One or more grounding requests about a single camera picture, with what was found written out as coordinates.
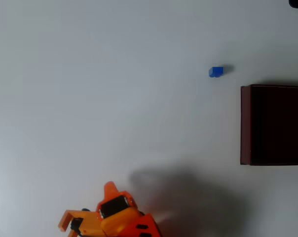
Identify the small blue cube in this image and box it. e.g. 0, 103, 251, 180
208, 66, 224, 78

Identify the dark red box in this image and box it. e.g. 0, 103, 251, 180
240, 84, 298, 166

